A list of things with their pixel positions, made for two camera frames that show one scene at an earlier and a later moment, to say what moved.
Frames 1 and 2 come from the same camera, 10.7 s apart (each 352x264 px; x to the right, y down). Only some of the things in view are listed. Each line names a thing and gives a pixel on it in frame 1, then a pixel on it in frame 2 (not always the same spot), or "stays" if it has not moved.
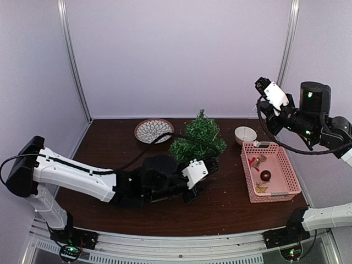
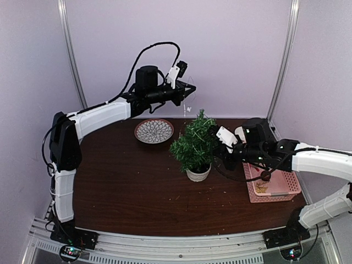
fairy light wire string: (246, 119) to (184, 105)
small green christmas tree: (186, 150) stays
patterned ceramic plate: (147, 131) stays
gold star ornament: (260, 188) stays
